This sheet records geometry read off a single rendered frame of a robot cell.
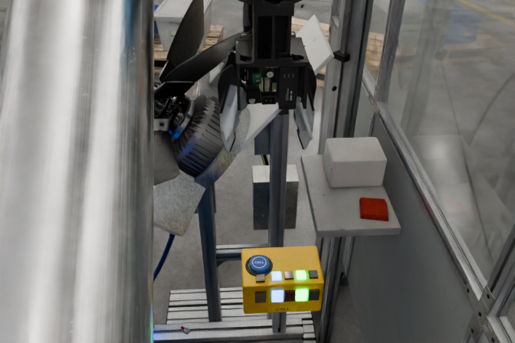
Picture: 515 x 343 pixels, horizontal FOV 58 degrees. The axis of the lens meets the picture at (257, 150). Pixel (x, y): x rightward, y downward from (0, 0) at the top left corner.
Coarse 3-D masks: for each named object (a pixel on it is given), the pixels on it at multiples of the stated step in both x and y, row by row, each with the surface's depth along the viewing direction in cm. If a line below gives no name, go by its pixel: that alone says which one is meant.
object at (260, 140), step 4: (268, 124) 138; (264, 128) 139; (268, 128) 139; (260, 132) 140; (264, 132) 140; (268, 132) 140; (256, 136) 141; (260, 136) 141; (264, 136) 141; (268, 136) 141; (256, 140) 141; (260, 140) 142; (264, 140) 142; (268, 140) 142; (256, 144) 142; (260, 144) 142; (264, 144) 142; (268, 144) 143; (256, 148) 143; (260, 148) 143; (264, 148) 143; (268, 148) 143; (256, 152) 144; (260, 152) 144; (264, 152) 144; (268, 152) 144; (212, 184) 151; (212, 188) 152; (196, 208) 156; (196, 212) 158; (216, 212) 158
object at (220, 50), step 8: (224, 40) 97; (232, 40) 102; (208, 48) 94; (216, 48) 102; (224, 48) 106; (200, 56) 100; (208, 56) 105; (216, 56) 108; (224, 56) 111; (184, 64) 101; (192, 64) 106; (200, 64) 109; (208, 64) 112; (216, 64) 114; (176, 72) 106; (184, 72) 110; (192, 72) 112; (200, 72) 114; (168, 80) 111; (176, 80) 114; (184, 80) 116; (192, 80) 117
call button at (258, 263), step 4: (252, 256) 94; (256, 256) 94; (260, 256) 94; (264, 256) 94; (252, 260) 93; (256, 260) 93; (260, 260) 93; (264, 260) 93; (252, 264) 93; (256, 264) 93; (260, 264) 93; (264, 264) 93; (268, 264) 93; (252, 268) 92; (256, 268) 92; (260, 268) 92; (264, 268) 92; (256, 272) 92; (260, 272) 92; (264, 272) 92
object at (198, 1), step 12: (192, 0) 125; (192, 12) 129; (180, 24) 125; (192, 24) 132; (204, 24) 143; (180, 36) 127; (192, 36) 135; (180, 48) 129; (192, 48) 137; (180, 60) 131
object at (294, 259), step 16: (272, 256) 96; (288, 256) 96; (304, 256) 96; (320, 272) 92; (256, 288) 90; (272, 288) 90; (288, 288) 91; (304, 288) 91; (320, 288) 91; (256, 304) 93; (272, 304) 93; (288, 304) 94; (304, 304) 94; (320, 304) 94
